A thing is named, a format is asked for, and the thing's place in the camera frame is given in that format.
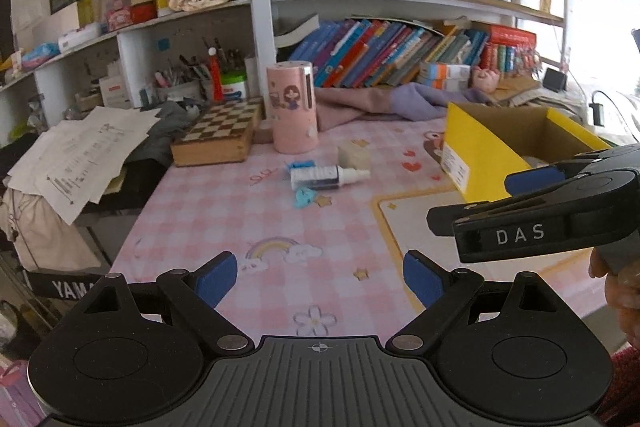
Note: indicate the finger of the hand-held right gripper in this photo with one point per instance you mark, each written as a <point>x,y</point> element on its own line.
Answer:
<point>490,214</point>
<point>532,179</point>

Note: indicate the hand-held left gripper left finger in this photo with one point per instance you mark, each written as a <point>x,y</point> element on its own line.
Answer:
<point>217,279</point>

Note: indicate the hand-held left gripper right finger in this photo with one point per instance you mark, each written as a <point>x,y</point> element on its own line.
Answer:
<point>422,279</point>

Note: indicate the yellow cardboard box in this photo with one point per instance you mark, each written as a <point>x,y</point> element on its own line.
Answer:
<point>475,152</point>

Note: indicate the light blue small toy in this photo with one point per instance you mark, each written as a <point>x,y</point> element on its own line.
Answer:
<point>303,198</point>

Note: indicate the blue clip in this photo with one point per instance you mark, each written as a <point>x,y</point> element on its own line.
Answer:
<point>300,165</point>

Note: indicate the beige eraser block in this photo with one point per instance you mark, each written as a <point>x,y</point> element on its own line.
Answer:
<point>354,156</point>

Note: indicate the white squeeze bottle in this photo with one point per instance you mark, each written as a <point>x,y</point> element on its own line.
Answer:
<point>315,177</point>

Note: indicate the person's right forearm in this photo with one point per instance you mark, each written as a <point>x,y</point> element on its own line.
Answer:
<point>622,387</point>

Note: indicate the person's right hand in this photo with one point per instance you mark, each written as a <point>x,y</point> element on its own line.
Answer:
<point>620,302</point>

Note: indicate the pink checked tablecloth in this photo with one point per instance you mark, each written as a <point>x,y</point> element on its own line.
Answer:
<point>210,227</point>

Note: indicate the black power adapter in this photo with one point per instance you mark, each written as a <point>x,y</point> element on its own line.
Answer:
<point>597,112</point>

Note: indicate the small black device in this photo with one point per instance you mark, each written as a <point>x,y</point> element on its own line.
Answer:
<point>555,80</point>

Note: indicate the pink pig figurine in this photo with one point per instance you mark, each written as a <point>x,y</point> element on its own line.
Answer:
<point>485,80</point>

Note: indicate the orange and white boxes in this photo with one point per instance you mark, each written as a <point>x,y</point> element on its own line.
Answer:
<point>445,77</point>

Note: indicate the red book box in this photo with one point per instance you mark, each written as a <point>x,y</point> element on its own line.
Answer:
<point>512,36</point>

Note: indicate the pink and purple cloth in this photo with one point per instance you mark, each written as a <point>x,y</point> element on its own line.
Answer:
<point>390,104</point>

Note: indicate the black keyboard bag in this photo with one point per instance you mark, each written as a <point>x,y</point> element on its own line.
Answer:
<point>65,288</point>

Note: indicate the wooden chess box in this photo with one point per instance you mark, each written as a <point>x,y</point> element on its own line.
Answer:
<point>220,124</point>

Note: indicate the grey cloth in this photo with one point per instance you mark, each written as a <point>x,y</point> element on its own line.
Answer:
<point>160,127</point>

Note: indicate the pile of printed papers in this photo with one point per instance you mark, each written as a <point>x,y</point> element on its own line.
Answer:
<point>80,157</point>

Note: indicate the pink cylindrical holder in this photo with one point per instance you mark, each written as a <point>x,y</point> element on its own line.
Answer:
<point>290,107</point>

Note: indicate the beige cloth bag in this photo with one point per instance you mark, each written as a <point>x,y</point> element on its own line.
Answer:
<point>35,227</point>

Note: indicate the cup of pens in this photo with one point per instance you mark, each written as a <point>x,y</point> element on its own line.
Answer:
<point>177,91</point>

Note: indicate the white jar with green lid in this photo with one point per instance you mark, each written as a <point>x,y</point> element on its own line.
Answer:
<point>234,87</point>

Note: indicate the row of blue books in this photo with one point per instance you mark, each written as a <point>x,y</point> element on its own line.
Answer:
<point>370,52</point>

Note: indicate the red and white box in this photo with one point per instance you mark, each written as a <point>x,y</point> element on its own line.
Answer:
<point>113,92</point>

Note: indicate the pink purple bag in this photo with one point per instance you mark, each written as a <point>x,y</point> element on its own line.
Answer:
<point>15,392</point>

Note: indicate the white shelf unit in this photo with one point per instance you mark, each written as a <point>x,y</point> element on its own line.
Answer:
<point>260,7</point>

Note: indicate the white flat box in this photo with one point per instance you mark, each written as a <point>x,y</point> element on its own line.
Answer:
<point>79,38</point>

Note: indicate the red jar with cream lid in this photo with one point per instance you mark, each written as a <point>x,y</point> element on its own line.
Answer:
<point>142,11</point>

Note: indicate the pink tin box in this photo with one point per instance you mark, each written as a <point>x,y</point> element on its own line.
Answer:
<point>117,18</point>

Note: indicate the blue tissue pack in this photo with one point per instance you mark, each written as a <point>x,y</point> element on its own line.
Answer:
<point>40,54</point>

